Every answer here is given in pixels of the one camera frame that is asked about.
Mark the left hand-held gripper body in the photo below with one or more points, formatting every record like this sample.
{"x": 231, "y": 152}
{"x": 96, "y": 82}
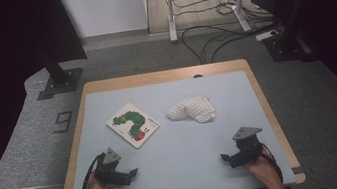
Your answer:
{"x": 111, "y": 174}

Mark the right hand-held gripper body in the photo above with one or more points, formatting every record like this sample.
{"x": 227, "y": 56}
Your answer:
{"x": 249, "y": 149}

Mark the caterpillar picture book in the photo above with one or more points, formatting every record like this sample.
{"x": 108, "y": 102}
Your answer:
{"x": 134, "y": 125}

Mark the white knitted cloth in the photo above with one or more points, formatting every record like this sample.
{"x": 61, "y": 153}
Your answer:
{"x": 194, "y": 110}

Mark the person's right hand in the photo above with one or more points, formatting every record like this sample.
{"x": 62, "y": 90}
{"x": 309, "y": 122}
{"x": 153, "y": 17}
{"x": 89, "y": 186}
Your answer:
{"x": 263, "y": 169}

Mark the light grey table mat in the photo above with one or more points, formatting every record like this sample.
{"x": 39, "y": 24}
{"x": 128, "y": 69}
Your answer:
{"x": 179, "y": 160}

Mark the black tape strip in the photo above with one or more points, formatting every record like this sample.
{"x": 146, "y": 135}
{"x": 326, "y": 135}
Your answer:
{"x": 297, "y": 170}

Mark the wooden table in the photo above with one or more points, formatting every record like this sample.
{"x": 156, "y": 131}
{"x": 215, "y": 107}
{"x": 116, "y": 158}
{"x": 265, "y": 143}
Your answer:
{"x": 160, "y": 76}

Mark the white power strip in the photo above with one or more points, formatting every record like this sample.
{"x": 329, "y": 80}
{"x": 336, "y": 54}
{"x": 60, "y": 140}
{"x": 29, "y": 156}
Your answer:
{"x": 266, "y": 35}

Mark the black stand with base plate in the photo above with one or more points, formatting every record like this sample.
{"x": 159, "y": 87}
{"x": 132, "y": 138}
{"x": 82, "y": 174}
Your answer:
{"x": 59, "y": 78}
{"x": 287, "y": 46}

